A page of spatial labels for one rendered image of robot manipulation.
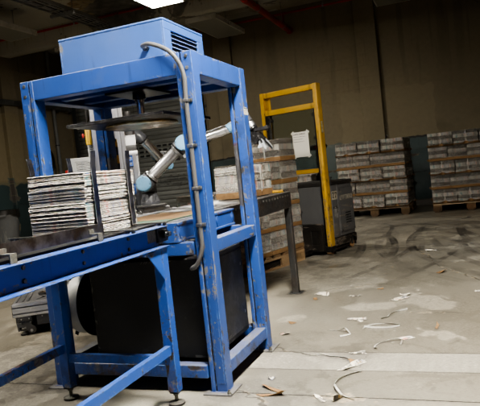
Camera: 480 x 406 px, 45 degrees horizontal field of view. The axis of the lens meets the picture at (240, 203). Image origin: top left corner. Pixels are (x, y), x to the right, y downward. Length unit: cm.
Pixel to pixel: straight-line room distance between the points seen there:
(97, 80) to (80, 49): 26
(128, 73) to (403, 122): 923
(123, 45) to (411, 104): 913
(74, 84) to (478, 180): 786
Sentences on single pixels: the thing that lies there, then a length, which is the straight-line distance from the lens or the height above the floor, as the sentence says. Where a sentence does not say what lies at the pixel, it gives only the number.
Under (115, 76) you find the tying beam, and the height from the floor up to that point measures 149.
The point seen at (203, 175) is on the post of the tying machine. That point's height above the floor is 99.
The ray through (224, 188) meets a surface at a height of 88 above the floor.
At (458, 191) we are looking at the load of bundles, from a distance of 989.
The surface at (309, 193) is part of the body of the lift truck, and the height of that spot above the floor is 67.
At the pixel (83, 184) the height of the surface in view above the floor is 101.
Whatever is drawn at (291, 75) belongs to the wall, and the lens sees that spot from 1209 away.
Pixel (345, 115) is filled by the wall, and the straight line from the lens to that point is 1177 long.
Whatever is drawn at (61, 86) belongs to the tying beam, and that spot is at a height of 149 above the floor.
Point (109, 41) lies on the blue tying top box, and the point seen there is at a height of 169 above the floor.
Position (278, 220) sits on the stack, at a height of 47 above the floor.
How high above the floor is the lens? 99
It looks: 3 degrees down
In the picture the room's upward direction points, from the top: 6 degrees counter-clockwise
